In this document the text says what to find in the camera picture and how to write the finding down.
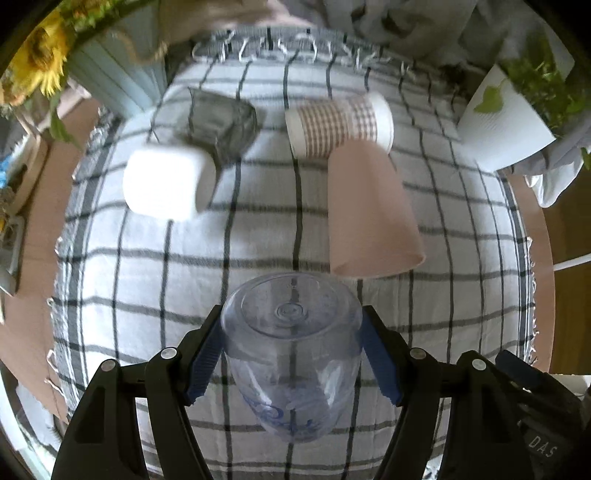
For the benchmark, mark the pale blue ribbed vase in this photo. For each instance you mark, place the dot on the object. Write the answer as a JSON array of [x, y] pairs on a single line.
[[121, 69]]

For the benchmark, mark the green plant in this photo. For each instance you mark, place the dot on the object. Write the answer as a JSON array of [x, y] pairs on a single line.
[[547, 87]]

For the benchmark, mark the checkered white tablecloth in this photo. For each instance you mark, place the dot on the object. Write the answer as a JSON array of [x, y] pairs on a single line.
[[295, 258]]

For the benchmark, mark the yellow sunflowers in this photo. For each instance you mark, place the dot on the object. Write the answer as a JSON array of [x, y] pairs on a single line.
[[39, 60]]

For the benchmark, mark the grey glass cup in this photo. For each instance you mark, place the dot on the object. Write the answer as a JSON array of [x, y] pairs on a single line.
[[222, 125]]

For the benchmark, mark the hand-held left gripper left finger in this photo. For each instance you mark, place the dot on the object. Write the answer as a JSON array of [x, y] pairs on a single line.
[[206, 359]]

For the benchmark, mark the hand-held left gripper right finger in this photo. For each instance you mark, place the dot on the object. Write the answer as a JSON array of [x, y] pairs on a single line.
[[380, 359]]

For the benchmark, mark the checkered brown white cup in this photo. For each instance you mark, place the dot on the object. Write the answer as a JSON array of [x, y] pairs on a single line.
[[338, 125]]

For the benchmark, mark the clear plastic cup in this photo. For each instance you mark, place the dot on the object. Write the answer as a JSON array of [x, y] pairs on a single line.
[[292, 350]]

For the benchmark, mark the white plant pot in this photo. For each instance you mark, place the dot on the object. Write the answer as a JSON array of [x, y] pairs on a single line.
[[505, 122]]

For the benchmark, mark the pink cup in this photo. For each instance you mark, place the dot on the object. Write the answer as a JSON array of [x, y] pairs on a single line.
[[367, 210]]

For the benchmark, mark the grey patterned cloth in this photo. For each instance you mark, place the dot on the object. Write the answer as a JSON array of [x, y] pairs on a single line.
[[443, 27]]

